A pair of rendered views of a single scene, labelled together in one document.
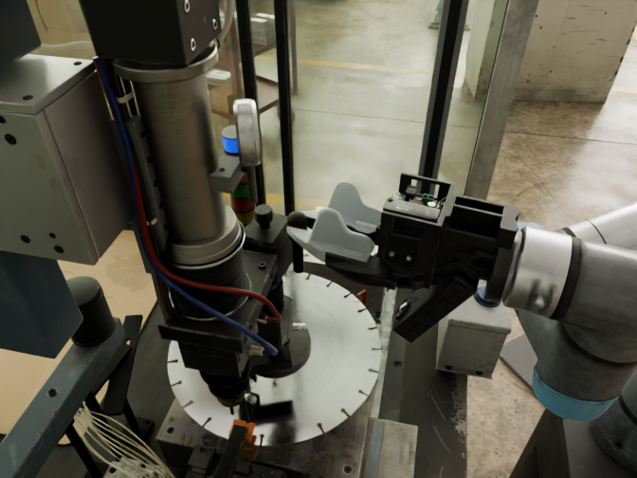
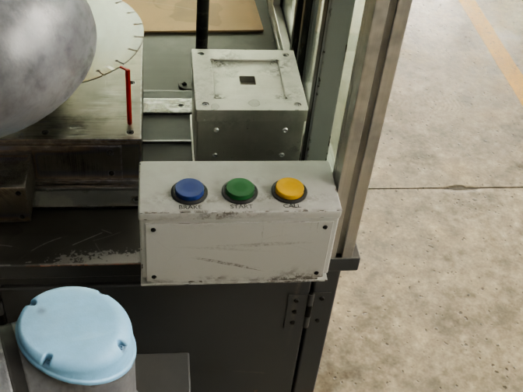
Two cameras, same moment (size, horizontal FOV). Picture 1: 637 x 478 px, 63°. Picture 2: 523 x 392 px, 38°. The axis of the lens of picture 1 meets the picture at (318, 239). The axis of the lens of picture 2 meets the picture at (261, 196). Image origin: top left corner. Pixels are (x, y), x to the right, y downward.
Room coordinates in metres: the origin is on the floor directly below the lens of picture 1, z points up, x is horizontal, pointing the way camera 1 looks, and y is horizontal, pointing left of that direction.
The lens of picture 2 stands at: (0.44, -1.08, 1.61)
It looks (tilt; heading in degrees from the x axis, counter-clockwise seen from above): 42 degrees down; 67
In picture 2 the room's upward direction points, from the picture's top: 6 degrees clockwise
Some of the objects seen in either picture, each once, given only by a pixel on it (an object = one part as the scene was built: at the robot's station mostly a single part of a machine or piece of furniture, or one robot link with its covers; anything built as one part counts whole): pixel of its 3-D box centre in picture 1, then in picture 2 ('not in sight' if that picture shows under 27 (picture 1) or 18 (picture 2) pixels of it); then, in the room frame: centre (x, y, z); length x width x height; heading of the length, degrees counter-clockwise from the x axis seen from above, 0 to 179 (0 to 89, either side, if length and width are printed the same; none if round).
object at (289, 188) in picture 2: not in sight; (289, 191); (0.79, -0.34, 0.90); 0.04 x 0.04 x 0.02
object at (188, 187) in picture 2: (487, 297); (189, 192); (0.65, -0.31, 0.90); 0.04 x 0.04 x 0.02
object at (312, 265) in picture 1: (348, 264); (244, 115); (0.82, -0.06, 0.82); 0.18 x 0.18 x 0.15; 77
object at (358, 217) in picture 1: (342, 207); not in sight; (0.42, -0.02, 1.28); 0.09 x 0.03 x 0.06; 64
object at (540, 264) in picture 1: (531, 272); not in sight; (0.33, -0.19, 1.28); 0.08 x 0.05 x 0.08; 159
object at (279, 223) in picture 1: (269, 278); not in sight; (0.43, 0.06, 1.17); 0.06 x 0.05 x 0.20; 158
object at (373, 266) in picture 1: (371, 262); not in sight; (0.36, -0.05, 1.26); 0.09 x 0.05 x 0.02; 73
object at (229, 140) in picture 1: (235, 139); not in sight; (0.80, 0.15, 1.14); 0.05 x 0.04 x 0.03; 77
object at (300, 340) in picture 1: (275, 340); not in sight; (0.50, 0.07, 0.96); 0.11 x 0.11 x 0.03
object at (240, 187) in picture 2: not in sight; (240, 191); (0.72, -0.33, 0.90); 0.04 x 0.04 x 0.02
